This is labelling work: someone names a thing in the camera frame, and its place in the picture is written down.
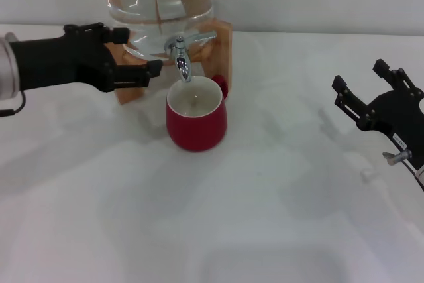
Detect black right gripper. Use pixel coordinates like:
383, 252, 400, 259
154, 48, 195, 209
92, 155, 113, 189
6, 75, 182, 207
331, 58, 424, 172

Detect metal wing bolt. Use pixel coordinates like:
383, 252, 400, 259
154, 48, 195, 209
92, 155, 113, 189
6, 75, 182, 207
382, 150, 413, 166

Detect chrome faucet with lever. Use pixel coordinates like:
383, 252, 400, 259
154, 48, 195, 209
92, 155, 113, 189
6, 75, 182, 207
164, 30, 218, 83

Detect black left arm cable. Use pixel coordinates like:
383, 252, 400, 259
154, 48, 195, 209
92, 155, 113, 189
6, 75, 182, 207
0, 90, 27, 119

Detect wooden dispenser stand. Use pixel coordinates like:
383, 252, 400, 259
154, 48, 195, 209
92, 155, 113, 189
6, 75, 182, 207
105, 17, 233, 106

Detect red cup white inside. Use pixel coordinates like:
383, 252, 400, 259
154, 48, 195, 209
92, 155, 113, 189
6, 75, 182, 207
165, 74, 230, 153

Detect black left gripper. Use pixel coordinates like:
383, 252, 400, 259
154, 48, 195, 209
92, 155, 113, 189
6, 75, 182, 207
9, 22, 164, 93

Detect thin right arm cable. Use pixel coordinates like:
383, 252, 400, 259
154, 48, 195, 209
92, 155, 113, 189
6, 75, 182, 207
401, 160, 424, 193

